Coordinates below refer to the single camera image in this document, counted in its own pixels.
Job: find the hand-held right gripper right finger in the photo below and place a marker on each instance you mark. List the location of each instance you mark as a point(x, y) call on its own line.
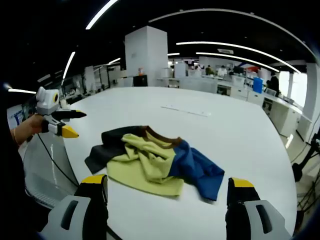
point(252, 220)

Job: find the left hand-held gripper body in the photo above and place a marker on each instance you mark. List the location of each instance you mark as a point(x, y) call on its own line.
point(46, 100)

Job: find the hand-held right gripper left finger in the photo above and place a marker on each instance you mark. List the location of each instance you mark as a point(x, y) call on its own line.
point(75, 220)

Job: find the yellow blue grey garment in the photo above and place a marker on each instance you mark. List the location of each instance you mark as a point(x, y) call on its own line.
point(150, 170)

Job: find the person's left hand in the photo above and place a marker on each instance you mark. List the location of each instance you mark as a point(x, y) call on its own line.
point(31, 127)

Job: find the straight ceiling light strip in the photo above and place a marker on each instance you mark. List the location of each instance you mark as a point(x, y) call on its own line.
point(101, 12)
point(68, 65)

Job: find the grey mesh chair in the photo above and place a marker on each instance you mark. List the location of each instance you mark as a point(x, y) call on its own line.
point(42, 185)

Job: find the person's dark clothing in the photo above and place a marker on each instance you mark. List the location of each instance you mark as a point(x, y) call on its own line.
point(12, 187)

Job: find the black cabinet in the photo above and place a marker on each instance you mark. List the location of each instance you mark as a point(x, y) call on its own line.
point(140, 81)

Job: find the black tripod stand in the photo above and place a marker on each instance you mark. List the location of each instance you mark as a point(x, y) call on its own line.
point(306, 157)

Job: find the white square pillar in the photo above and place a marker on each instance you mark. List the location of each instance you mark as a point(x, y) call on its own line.
point(146, 55)

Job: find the white office counter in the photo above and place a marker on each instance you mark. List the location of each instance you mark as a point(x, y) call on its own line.
point(285, 112)

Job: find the blue container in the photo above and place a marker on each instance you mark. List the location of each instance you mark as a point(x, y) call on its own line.
point(257, 85)

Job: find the white partition desk row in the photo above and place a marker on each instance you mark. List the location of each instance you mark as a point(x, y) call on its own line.
point(200, 85)

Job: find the short curved ceiling light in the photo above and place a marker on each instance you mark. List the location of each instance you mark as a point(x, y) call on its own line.
point(237, 58)

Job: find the ceiling air vent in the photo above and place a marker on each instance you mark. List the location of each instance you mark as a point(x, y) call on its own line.
point(225, 51)

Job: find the long curved ceiling light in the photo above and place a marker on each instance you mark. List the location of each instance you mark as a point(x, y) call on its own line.
point(237, 46)

